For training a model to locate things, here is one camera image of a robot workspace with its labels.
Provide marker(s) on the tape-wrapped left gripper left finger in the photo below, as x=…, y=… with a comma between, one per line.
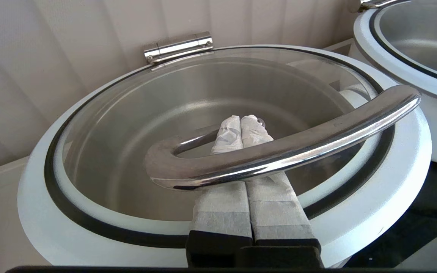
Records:
x=222, y=212

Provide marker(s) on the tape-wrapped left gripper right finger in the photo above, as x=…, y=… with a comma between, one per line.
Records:
x=275, y=212

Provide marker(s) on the chrome lid hinge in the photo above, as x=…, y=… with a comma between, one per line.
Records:
x=178, y=47

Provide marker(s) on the glass lid with white rim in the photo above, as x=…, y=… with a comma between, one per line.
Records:
x=279, y=163
x=412, y=72

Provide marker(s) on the stainless steel inner pan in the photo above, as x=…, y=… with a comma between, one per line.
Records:
x=135, y=151

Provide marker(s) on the wide black glass cooktop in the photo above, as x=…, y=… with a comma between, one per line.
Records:
x=423, y=212

